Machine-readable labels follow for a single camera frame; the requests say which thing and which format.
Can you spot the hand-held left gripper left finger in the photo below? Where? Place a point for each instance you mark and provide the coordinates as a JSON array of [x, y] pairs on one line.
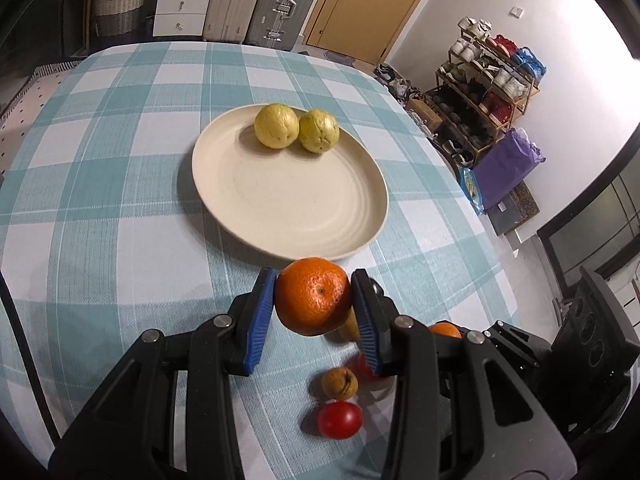
[[260, 320]]

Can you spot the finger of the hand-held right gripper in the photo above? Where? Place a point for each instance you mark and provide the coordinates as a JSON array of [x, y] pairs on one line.
[[515, 342]]

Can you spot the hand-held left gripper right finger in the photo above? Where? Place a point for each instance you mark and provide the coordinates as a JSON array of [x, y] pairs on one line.
[[367, 330]]

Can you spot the yellow-brown small fruit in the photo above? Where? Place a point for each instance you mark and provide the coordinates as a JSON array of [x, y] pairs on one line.
[[350, 330]]

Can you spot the red tomato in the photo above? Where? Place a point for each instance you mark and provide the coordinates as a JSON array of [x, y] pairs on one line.
[[361, 366], [340, 420]]

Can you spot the large orange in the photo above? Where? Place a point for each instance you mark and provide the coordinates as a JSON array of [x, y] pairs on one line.
[[312, 295]]

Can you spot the brown round fruit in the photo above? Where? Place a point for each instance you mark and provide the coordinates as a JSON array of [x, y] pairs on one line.
[[339, 384]]

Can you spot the small orange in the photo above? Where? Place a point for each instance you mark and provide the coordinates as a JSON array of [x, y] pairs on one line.
[[445, 331]]

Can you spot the cream round plate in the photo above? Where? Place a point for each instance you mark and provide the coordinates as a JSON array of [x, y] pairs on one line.
[[280, 200]]

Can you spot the dark glass door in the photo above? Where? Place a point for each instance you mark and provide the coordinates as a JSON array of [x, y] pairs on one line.
[[590, 230]]

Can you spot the blue printed packet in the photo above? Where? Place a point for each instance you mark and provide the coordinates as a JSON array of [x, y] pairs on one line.
[[472, 190]]

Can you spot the purple bag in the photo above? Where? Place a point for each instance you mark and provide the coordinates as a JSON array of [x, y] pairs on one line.
[[505, 167]]

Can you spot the yellow-green guava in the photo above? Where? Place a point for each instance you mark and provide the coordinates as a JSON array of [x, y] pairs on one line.
[[275, 126], [319, 131]]

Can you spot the cardboard box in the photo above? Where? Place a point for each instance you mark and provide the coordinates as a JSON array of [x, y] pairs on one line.
[[424, 115]]

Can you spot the teal checked tablecloth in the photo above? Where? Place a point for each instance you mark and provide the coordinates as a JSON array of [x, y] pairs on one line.
[[100, 160]]

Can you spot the pile of shoes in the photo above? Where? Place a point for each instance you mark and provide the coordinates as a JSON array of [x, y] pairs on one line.
[[397, 82]]

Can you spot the silver suitcase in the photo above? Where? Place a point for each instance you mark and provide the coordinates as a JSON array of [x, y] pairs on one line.
[[282, 5]]

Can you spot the dotted floor mat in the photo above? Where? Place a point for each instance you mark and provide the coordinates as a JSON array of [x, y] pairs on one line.
[[25, 105]]

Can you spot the beige suitcase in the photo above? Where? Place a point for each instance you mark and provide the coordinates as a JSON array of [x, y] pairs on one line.
[[235, 0]]

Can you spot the white drawer cabinet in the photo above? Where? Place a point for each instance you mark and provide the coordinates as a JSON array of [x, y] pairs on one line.
[[182, 5]]

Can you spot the wooden door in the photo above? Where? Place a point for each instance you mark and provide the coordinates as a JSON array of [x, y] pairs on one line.
[[365, 5]]

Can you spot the woven laundry basket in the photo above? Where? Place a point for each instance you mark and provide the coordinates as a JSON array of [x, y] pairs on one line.
[[119, 10]]

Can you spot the white light switch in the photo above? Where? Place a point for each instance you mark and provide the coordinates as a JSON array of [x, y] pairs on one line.
[[517, 11]]

